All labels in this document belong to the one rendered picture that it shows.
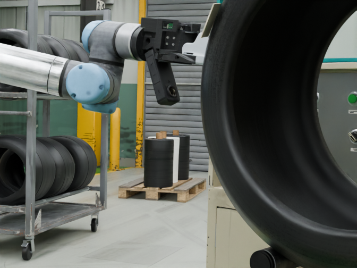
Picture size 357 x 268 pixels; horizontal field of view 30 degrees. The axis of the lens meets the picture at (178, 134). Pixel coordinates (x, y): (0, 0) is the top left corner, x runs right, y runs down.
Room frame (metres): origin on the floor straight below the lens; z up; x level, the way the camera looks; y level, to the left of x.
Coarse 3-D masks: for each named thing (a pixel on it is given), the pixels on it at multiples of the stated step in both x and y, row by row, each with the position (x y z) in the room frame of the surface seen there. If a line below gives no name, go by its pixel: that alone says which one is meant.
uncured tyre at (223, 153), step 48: (240, 0) 1.06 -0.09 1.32; (288, 0) 1.24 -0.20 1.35; (336, 0) 1.25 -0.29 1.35; (240, 48) 1.21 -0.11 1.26; (288, 48) 1.30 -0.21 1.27; (240, 96) 1.23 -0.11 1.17; (288, 96) 1.31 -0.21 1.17; (240, 144) 1.08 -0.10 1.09; (288, 144) 1.30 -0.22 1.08; (240, 192) 1.06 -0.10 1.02; (288, 192) 1.23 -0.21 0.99; (336, 192) 1.24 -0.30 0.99; (288, 240) 1.00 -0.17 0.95; (336, 240) 0.94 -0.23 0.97
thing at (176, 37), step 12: (144, 24) 1.33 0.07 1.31; (156, 24) 1.31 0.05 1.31; (168, 24) 1.29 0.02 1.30; (180, 24) 1.28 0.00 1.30; (192, 24) 1.29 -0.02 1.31; (144, 36) 1.34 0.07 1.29; (156, 36) 1.29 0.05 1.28; (168, 36) 1.28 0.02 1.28; (180, 36) 1.26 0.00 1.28; (192, 36) 1.30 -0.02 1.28; (132, 48) 1.33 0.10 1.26; (144, 48) 1.33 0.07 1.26; (156, 48) 1.29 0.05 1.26; (168, 48) 1.28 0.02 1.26; (180, 48) 1.27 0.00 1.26; (144, 60) 1.35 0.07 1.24
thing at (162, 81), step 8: (152, 48) 1.32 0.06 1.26; (152, 56) 1.31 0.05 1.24; (152, 64) 1.31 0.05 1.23; (160, 64) 1.31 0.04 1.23; (168, 64) 1.33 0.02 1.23; (152, 72) 1.31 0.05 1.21; (160, 72) 1.30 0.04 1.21; (168, 72) 1.32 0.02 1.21; (152, 80) 1.31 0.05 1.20; (160, 80) 1.29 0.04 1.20; (168, 80) 1.31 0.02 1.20; (160, 88) 1.29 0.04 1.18; (168, 88) 1.29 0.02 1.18; (176, 88) 1.32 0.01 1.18; (160, 96) 1.29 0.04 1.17; (168, 96) 1.29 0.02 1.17; (176, 96) 1.30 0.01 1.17; (160, 104) 1.30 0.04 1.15; (168, 104) 1.31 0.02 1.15
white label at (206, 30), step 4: (212, 4) 1.10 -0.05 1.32; (216, 4) 1.11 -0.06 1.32; (220, 4) 1.13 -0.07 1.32; (212, 8) 1.10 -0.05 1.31; (216, 8) 1.12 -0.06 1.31; (212, 12) 1.11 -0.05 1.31; (216, 12) 1.13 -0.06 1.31; (208, 16) 1.10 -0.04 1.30; (212, 16) 1.12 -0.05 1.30; (208, 20) 1.11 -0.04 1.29; (212, 20) 1.13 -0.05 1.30; (208, 24) 1.12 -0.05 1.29; (212, 24) 1.14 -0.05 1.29; (204, 28) 1.11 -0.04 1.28; (208, 28) 1.13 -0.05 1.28; (204, 32) 1.11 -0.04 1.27; (208, 32) 1.14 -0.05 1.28; (200, 36) 1.11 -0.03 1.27; (204, 36) 1.12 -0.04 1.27
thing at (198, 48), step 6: (198, 36) 1.24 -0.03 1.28; (198, 42) 1.24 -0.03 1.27; (204, 42) 1.23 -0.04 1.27; (186, 48) 1.26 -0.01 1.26; (192, 48) 1.25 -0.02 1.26; (198, 48) 1.24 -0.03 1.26; (204, 48) 1.23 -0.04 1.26; (198, 54) 1.24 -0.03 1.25; (204, 54) 1.23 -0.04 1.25; (198, 60) 1.23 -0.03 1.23
